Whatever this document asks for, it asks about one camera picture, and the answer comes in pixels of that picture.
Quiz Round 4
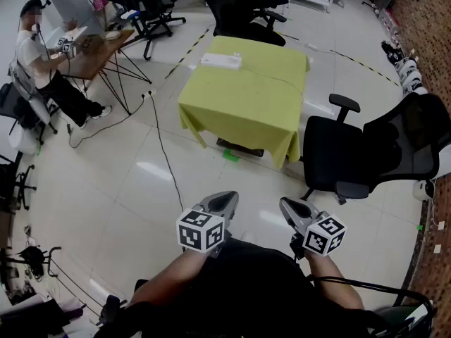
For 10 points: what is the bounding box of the person's left forearm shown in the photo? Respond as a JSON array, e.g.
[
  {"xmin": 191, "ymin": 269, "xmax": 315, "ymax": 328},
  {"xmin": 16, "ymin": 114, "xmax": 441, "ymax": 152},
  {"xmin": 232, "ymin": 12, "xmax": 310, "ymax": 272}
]
[{"xmin": 128, "ymin": 247, "xmax": 212, "ymax": 308}]

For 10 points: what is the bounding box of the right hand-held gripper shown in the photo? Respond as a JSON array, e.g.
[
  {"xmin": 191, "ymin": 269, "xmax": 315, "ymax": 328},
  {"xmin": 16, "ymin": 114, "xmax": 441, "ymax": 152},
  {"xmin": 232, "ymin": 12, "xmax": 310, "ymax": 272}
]
[{"xmin": 280, "ymin": 197, "xmax": 348, "ymax": 260}]

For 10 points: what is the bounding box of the white power strip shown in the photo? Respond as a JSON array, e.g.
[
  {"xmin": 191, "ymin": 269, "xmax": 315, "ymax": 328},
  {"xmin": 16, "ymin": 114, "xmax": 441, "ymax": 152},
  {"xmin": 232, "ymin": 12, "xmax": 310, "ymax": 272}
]
[{"xmin": 199, "ymin": 51, "xmax": 244, "ymax": 72}]

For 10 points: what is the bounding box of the person's black clothed torso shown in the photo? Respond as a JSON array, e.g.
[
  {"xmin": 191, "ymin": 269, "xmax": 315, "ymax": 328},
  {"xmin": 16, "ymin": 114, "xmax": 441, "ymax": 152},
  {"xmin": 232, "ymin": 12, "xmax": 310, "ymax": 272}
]
[{"xmin": 93, "ymin": 236, "xmax": 388, "ymax": 338}]

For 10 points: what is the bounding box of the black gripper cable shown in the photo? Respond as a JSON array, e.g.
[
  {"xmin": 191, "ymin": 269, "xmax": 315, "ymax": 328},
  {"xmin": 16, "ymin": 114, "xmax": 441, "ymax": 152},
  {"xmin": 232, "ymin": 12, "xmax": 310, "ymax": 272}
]
[{"xmin": 309, "ymin": 275, "xmax": 435, "ymax": 318}]

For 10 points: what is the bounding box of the black curved metal handle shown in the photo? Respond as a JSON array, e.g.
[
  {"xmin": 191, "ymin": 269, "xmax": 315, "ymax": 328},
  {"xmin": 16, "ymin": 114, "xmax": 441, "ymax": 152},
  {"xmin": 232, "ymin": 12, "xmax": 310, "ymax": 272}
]
[{"xmin": 45, "ymin": 246, "xmax": 63, "ymax": 278}]

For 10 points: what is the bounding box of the white round stool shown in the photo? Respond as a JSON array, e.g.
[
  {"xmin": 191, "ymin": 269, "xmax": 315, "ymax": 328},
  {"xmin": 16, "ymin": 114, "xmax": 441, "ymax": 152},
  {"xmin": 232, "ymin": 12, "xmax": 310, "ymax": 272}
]
[{"xmin": 8, "ymin": 125, "xmax": 40, "ymax": 156}]

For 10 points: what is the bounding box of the white board with red mark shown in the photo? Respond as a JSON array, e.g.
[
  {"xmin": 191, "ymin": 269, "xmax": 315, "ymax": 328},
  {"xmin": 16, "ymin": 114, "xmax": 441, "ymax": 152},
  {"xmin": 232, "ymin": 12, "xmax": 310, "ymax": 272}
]
[{"xmin": 49, "ymin": 0, "xmax": 104, "ymax": 37}]

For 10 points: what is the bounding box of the white round appliance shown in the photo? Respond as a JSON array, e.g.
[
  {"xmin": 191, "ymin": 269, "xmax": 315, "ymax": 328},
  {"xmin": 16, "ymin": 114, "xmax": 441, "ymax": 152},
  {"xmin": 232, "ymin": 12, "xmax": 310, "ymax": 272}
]
[{"xmin": 412, "ymin": 180, "xmax": 437, "ymax": 202}]

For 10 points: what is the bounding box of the wooden desk organizer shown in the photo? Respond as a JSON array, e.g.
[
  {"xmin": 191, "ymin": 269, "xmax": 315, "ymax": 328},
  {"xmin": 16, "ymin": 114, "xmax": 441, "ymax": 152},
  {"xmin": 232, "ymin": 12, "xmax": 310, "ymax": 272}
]
[{"xmin": 81, "ymin": 35, "xmax": 104, "ymax": 51}]

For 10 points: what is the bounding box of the wooden desk with black legs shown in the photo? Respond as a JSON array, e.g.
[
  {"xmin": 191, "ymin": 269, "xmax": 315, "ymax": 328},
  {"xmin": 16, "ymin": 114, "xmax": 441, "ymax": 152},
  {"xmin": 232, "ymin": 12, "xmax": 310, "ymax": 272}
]
[{"xmin": 49, "ymin": 29, "xmax": 153, "ymax": 116}]

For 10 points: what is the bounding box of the person's right forearm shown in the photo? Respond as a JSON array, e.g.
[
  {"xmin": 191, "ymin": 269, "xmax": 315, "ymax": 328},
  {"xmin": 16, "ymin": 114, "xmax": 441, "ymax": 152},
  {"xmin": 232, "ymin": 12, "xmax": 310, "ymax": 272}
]
[{"xmin": 304, "ymin": 250, "xmax": 366, "ymax": 311}]

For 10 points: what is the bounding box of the white power cable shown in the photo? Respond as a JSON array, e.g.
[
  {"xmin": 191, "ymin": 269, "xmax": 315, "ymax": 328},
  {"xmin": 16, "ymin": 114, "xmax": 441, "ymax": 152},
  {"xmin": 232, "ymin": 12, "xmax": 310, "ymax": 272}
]
[{"xmin": 231, "ymin": 50, "xmax": 306, "ymax": 107}]

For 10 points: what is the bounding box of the dark table base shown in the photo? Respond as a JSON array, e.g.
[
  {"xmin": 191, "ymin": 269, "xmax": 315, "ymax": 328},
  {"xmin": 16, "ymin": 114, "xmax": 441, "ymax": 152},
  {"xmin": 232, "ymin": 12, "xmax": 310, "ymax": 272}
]
[{"xmin": 216, "ymin": 137, "xmax": 266, "ymax": 158}]

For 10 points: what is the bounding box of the black floor cable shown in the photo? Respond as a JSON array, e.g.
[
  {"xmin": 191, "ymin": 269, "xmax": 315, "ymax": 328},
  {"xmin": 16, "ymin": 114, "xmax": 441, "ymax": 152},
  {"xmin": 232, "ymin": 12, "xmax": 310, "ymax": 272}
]
[
  {"xmin": 150, "ymin": 95, "xmax": 185, "ymax": 211},
  {"xmin": 66, "ymin": 95, "xmax": 146, "ymax": 150}
]

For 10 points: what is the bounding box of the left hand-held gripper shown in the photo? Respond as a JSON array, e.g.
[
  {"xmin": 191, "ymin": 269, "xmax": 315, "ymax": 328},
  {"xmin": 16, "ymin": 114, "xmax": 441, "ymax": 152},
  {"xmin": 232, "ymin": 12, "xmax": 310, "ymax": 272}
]
[{"xmin": 175, "ymin": 190, "xmax": 240, "ymax": 258}]

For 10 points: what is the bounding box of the black gear pile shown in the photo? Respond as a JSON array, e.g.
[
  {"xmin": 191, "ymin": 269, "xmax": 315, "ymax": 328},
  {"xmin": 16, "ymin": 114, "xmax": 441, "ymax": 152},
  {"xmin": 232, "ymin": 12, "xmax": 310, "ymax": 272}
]
[{"xmin": 381, "ymin": 40, "xmax": 405, "ymax": 63}]

